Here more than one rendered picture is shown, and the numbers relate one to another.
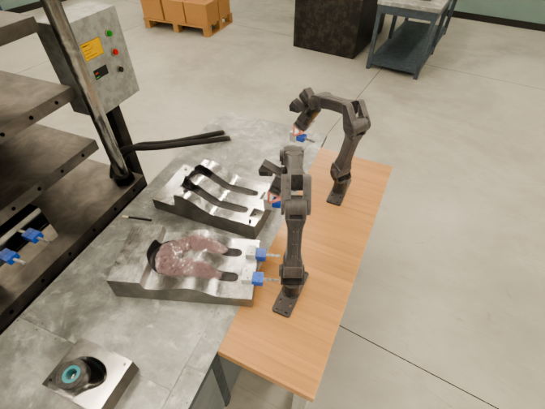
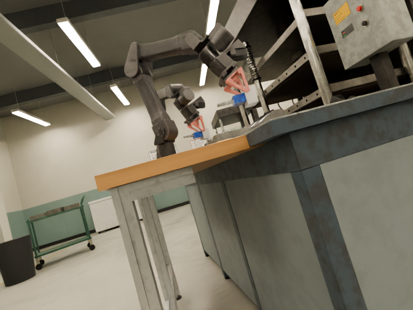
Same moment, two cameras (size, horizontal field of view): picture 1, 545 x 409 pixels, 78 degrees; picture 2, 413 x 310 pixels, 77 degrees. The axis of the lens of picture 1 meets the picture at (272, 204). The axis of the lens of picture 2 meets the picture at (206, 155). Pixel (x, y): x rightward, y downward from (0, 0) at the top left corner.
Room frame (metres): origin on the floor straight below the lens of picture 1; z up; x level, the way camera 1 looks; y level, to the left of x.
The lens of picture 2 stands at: (2.03, -0.77, 0.72)
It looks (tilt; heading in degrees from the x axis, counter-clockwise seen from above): 4 degrees up; 144
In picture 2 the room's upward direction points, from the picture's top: 17 degrees counter-clockwise
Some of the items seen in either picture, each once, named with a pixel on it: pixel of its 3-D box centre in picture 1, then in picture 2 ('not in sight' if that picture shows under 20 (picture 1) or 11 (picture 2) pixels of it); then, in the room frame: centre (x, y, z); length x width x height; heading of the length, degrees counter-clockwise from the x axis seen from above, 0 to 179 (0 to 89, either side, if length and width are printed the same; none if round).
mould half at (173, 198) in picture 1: (215, 193); (254, 132); (1.08, 0.26, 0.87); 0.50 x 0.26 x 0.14; 68
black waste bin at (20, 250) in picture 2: not in sight; (16, 259); (-3.04, -1.06, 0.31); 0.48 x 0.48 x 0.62
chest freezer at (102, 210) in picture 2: not in sight; (121, 209); (-5.94, 1.44, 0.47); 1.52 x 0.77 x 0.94; 60
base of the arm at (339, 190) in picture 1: (340, 184); (168, 154); (1.18, -0.32, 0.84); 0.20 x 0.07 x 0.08; 155
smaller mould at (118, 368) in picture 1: (92, 376); not in sight; (0.33, 0.53, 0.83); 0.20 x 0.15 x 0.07; 68
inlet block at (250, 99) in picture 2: (302, 138); (236, 100); (1.43, -0.15, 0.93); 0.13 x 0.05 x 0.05; 56
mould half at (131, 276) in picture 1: (190, 263); not in sight; (0.72, 0.31, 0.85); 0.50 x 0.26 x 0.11; 85
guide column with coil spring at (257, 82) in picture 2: not in sight; (267, 112); (0.57, 1.04, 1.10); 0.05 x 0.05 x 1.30
